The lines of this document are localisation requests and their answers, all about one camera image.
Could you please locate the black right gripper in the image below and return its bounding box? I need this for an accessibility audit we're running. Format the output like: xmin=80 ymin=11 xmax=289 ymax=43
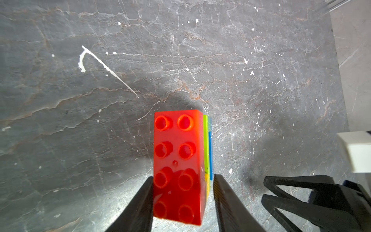
xmin=261 ymin=175 xmax=371 ymax=232

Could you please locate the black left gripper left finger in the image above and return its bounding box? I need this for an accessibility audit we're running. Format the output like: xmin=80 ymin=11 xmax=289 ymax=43
xmin=106 ymin=177 xmax=154 ymax=232

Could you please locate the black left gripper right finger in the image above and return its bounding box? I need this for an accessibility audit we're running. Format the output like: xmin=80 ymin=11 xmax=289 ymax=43
xmin=213 ymin=174 xmax=264 ymax=232

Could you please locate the red lego brick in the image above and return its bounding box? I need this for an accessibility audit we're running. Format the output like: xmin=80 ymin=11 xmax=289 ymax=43
xmin=153 ymin=110 xmax=207 ymax=226

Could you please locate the yellow lego piece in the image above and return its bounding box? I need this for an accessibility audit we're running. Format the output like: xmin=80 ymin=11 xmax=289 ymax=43
xmin=205 ymin=173 xmax=210 ymax=202

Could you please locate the lime green lego plate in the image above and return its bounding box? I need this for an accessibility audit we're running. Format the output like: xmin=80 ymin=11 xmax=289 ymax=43
xmin=203 ymin=115 xmax=210 ymax=180

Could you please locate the blue lego brick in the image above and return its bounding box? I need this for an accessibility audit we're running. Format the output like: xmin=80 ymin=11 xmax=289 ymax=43
xmin=208 ymin=117 xmax=214 ymax=181

